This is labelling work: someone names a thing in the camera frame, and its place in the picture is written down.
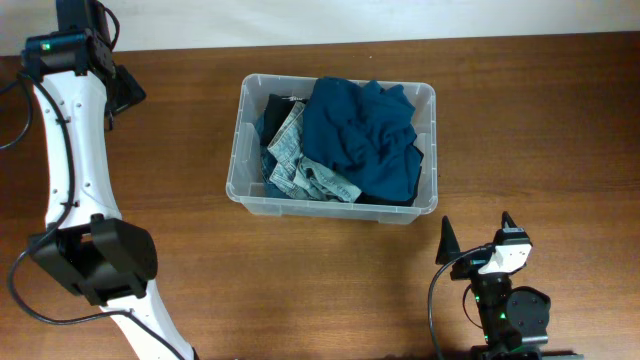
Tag black shorts red grey waistband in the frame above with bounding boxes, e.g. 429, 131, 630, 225
356, 145, 424, 207

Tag navy blue garment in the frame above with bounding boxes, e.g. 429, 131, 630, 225
303, 77, 417, 194

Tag black Nike t-shirt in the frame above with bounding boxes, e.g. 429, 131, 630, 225
259, 94, 308, 147

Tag light blue denim jeans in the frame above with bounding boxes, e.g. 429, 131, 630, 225
267, 101, 362, 203

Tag dark blue denim jeans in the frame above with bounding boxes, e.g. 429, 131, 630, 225
256, 115, 295, 199

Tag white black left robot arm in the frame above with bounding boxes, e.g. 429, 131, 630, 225
19, 0, 197, 359

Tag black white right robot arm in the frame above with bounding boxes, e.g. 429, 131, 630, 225
427, 212, 584, 360

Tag clear plastic storage bin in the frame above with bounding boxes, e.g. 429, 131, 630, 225
226, 73, 439, 225

